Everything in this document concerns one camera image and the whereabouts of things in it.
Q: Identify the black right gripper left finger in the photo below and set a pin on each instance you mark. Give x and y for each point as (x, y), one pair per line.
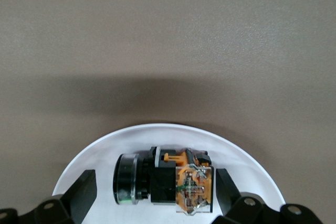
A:
(76, 195)

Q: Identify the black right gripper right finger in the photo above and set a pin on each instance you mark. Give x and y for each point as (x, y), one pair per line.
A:
(236, 200)

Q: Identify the brown black small component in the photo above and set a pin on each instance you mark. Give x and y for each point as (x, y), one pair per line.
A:
(168, 182)

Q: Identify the pink round plate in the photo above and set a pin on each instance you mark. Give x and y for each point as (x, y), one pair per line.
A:
(168, 137)

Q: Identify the brown table cover mat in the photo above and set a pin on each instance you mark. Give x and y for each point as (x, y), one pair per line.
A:
(168, 37)

